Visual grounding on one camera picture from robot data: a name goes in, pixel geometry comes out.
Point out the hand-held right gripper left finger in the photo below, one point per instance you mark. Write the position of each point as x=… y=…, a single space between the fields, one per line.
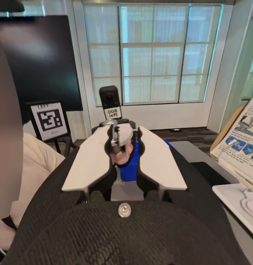
x=91 y=161

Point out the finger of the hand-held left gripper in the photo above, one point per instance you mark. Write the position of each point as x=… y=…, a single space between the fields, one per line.
x=125 y=134

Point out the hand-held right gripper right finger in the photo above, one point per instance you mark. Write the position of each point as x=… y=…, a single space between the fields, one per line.
x=159 y=165

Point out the silver hex bolt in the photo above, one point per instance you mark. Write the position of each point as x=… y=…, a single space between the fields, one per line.
x=114 y=142

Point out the person's left hand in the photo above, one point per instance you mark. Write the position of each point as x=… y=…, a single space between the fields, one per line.
x=121 y=158

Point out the blue plastic bin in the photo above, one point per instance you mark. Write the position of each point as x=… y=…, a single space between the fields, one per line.
x=128 y=171

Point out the marker tag sign on stand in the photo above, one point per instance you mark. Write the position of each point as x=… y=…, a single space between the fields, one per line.
x=58 y=146

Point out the person in beige shirt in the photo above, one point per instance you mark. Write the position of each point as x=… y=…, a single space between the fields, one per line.
x=35 y=161

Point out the black white tag sign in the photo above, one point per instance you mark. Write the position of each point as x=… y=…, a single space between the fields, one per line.
x=49 y=120

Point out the large gridded window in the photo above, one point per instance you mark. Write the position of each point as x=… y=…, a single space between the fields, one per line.
x=159 y=62

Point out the wooden clipboard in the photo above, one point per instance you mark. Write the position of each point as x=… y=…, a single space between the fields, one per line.
x=223 y=132

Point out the white tray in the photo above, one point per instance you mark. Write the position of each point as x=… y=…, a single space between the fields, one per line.
x=228 y=198

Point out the illustrated instruction sheet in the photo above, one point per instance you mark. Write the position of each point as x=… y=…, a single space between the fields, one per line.
x=242 y=140

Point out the black wall screen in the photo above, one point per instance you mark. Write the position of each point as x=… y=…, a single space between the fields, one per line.
x=39 y=62

